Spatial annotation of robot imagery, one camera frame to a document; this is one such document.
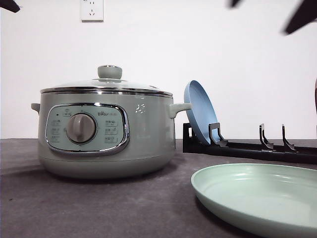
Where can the green electric steamer pot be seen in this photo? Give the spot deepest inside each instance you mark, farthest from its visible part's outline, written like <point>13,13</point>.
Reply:
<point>107,134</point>

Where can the green plate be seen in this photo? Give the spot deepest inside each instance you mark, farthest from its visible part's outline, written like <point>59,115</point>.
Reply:
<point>277,201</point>

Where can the blue plate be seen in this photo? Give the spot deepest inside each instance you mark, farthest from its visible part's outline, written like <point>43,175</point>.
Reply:
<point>203,113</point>

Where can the white wall socket left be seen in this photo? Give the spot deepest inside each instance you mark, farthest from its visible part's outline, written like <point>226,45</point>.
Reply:
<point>92,11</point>

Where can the grey table cloth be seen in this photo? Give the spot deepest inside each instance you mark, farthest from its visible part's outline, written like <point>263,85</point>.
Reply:
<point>35,203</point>

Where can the black plate rack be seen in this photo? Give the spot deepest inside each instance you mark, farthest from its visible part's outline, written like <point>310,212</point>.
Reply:
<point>265,149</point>

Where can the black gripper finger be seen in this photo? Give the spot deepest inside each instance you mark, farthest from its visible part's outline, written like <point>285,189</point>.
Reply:
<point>10,5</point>
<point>304,12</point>
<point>235,2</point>

